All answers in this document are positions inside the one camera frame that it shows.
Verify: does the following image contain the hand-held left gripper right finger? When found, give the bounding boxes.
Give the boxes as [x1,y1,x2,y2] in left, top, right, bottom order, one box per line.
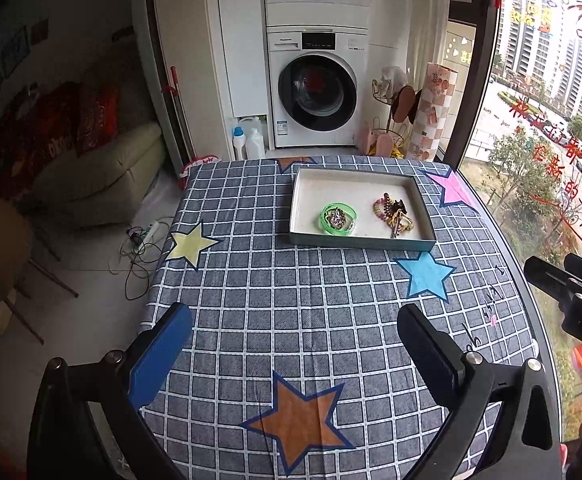
[398,303,564,480]

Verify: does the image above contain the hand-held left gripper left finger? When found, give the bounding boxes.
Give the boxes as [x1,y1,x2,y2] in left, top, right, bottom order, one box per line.
[26,302,193,480]

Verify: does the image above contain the green plastic bracelet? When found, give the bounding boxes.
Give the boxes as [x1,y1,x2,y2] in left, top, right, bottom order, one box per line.
[319,201,358,236]

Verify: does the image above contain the shallow green cardboard tray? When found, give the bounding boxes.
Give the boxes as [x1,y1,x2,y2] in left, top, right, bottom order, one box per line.
[288,167,438,253]

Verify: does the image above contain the checked star tablecloth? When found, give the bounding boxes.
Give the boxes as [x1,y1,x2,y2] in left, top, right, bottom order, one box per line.
[138,154,548,479]

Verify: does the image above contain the beige chair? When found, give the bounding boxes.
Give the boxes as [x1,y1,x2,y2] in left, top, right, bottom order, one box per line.
[0,199,80,347]

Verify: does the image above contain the cream sofa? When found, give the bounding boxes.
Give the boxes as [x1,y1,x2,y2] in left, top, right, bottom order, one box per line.
[33,119,165,227]

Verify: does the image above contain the checked patterned rolled mat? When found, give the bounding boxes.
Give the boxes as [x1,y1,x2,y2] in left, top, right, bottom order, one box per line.
[404,62,460,162]

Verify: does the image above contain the brown slipper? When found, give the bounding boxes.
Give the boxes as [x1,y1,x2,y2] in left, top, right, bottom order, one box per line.
[393,85,417,124]

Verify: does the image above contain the small white plastic bottle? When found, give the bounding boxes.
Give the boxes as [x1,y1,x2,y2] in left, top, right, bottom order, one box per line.
[244,128,267,160]

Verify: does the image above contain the white plush slippers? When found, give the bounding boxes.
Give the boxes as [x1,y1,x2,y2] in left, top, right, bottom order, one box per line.
[378,67,407,99]

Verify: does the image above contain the red cushions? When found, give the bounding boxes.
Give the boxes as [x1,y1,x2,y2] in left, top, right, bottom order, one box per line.
[0,79,123,197]

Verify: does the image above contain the large clear plastic jug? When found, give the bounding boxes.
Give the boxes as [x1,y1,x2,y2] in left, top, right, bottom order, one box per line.
[238,115,267,154]

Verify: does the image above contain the white washing machine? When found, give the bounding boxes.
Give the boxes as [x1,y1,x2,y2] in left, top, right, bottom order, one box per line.
[265,25,367,150]

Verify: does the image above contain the black floor cable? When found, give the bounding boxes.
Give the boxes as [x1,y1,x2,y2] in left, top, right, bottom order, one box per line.
[120,227,158,302]

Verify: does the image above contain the gold wire shoe rack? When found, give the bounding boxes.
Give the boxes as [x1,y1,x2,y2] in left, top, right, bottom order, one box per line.
[368,65,422,157]

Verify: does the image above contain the red handled mop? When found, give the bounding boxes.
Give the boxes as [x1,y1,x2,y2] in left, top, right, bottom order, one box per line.
[162,65,221,187]

